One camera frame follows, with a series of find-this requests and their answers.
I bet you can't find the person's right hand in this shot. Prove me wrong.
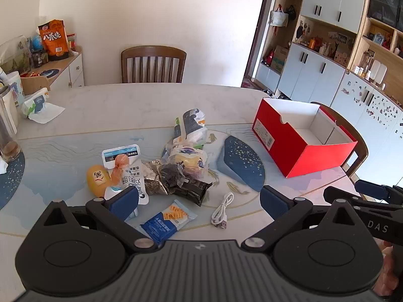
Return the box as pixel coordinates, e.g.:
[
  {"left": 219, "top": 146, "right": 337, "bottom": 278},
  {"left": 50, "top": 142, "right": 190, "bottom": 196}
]
[{"left": 373, "top": 239, "right": 403, "bottom": 298}]

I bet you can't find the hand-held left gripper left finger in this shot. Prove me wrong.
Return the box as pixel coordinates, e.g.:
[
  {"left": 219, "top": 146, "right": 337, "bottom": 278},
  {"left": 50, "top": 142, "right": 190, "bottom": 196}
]
[{"left": 31, "top": 185, "right": 158, "bottom": 254}]

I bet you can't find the yellow egg-shaped toy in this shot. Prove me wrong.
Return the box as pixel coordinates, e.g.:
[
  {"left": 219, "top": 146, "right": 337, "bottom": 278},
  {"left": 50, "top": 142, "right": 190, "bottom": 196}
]
[{"left": 87, "top": 165, "right": 112, "bottom": 197}]

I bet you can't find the white usb cable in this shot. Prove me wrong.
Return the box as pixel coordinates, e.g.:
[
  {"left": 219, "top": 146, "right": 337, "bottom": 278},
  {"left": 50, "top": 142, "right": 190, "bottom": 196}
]
[{"left": 211, "top": 192, "right": 235, "bottom": 230}]

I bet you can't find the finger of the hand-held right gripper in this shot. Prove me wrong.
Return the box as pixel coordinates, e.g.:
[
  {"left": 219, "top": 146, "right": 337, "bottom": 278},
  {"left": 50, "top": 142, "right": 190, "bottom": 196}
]
[
  {"left": 354, "top": 179, "right": 403, "bottom": 204},
  {"left": 324, "top": 186, "right": 395, "bottom": 210}
]

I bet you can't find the black white snack bag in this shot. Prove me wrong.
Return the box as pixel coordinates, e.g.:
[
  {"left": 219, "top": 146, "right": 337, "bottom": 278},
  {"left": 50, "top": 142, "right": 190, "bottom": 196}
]
[{"left": 173, "top": 108, "right": 208, "bottom": 147}]

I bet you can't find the white marble desktop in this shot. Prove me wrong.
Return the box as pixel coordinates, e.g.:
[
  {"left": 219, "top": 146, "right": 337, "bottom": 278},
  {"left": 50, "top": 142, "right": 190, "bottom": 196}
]
[{"left": 0, "top": 83, "right": 374, "bottom": 249}]

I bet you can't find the dark jar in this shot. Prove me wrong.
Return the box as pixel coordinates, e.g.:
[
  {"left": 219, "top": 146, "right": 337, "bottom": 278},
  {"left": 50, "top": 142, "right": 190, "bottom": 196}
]
[{"left": 31, "top": 50, "right": 49, "bottom": 68}]

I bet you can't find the white tissue sheet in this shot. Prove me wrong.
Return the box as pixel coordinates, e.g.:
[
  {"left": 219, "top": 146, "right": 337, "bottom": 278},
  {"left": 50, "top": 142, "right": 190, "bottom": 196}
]
[{"left": 28, "top": 102, "right": 65, "bottom": 124}]

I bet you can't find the brown wooden slatted chair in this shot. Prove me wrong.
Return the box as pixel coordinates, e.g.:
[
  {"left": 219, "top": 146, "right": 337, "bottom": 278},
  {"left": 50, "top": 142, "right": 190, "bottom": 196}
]
[{"left": 121, "top": 46, "right": 187, "bottom": 84}]

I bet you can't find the white pouch with blue label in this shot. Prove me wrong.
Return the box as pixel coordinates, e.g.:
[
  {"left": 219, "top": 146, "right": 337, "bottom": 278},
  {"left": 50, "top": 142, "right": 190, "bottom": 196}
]
[{"left": 101, "top": 144, "right": 149, "bottom": 206}]

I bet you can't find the black snack wrapper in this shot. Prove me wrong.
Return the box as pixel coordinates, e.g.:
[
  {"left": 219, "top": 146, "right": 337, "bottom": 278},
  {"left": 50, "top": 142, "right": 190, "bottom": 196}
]
[{"left": 159, "top": 164, "right": 213, "bottom": 207}]

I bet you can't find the orange sausage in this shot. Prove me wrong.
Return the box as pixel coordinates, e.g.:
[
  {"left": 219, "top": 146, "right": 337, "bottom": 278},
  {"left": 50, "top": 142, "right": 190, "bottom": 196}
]
[{"left": 112, "top": 155, "right": 130, "bottom": 187}]

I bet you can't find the silver foil wrapper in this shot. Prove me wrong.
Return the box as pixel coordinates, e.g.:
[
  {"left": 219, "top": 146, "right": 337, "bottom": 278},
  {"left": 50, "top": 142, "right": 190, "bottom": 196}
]
[{"left": 142, "top": 160, "right": 171, "bottom": 196}]

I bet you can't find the red cardboard box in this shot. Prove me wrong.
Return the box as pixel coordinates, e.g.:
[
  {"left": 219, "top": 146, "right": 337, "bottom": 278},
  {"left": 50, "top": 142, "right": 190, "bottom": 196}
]
[{"left": 252, "top": 97, "right": 358, "bottom": 179}]

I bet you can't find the brown cardboard box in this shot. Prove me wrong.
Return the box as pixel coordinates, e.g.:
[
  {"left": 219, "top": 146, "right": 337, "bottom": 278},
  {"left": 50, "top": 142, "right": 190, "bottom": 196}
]
[{"left": 270, "top": 46, "right": 289, "bottom": 74}]

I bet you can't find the brown wooden round-backed chair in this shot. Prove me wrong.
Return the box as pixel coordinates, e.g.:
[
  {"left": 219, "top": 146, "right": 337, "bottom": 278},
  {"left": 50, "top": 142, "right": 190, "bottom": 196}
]
[{"left": 310, "top": 101, "right": 369, "bottom": 178}]

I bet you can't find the blue cracker packet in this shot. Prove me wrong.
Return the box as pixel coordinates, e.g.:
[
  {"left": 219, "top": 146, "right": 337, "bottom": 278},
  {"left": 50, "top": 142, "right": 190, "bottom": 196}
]
[{"left": 139, "top": 200, "right": 198, "bottom": 248}]

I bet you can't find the green white tissue pack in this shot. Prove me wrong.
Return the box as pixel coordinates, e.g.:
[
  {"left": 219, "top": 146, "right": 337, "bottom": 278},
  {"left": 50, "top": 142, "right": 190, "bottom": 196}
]
[{"left": 20, "top": 87, "right": 51, "bottom": 116}]

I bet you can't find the hanging tote bag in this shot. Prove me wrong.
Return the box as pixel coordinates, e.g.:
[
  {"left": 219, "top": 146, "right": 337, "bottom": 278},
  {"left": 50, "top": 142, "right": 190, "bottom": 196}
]
[{"left": 270, "top": 5, "right": 289, "bottom": 27}]

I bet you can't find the grey wooden wall cabinet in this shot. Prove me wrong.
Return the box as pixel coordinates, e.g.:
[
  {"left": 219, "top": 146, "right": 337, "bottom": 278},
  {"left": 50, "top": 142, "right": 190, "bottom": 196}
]
[{"left": 242, "top": 0, "right": 403, "bottom": 161}]

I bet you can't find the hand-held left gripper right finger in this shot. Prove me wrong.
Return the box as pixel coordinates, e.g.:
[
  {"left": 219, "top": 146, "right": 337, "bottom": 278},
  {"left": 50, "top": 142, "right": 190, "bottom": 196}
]
[{"left": 241, "top": 184, "right": 375, "bottom": 254}]

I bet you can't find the orange snack bag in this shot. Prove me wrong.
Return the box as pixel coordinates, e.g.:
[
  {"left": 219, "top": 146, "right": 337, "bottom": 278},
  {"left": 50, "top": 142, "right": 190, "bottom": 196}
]
[{"left": 38, "top": 19, "right": 70, "bottom": 62}]

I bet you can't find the tall tumbler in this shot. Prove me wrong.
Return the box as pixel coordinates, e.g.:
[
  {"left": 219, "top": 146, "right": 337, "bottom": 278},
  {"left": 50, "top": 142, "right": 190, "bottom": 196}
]
[{"left": 0, "top": 86, "right": 21, "bottom": 162}]

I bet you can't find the white wooden-topped sideboard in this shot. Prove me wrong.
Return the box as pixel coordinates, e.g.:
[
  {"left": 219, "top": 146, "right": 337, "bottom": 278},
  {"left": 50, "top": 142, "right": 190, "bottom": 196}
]
[{"left": 19, "top": 46, "right": 85, "bottom": 96}]

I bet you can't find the yellow bread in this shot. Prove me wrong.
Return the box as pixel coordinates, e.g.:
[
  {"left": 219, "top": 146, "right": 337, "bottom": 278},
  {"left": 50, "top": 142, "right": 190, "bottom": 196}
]
[{"left": 162, "top": 143, "right": 209, "bottom": 177}]

